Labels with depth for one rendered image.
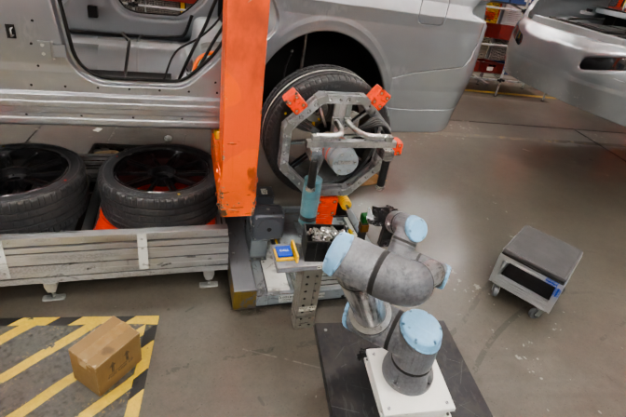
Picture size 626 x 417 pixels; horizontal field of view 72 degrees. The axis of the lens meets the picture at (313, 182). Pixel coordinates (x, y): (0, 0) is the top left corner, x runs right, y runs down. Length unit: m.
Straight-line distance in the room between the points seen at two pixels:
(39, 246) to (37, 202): 0.21
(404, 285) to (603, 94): 3.31
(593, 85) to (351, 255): 3.35
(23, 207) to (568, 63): 3.95
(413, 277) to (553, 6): 4.66
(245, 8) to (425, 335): 1.33
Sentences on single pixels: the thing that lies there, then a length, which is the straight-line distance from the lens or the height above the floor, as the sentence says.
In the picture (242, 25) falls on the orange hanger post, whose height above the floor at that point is 1.40.
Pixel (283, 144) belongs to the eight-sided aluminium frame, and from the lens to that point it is 2.03.
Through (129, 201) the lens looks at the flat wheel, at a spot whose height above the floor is 0.48.
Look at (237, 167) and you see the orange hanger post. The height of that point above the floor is 0.79.
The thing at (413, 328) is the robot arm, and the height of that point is 0.63.
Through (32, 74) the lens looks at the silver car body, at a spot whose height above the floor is 0.99.
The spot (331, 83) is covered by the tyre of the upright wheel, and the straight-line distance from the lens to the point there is 2.06.
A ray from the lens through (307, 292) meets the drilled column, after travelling 2.14.
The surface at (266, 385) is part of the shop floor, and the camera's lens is 2.11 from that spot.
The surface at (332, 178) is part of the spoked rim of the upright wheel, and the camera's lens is 2.33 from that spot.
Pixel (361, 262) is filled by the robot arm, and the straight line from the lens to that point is 1.04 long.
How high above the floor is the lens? 1.73
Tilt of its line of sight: 29 degrees down
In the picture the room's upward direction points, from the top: 9 degrees clockwise
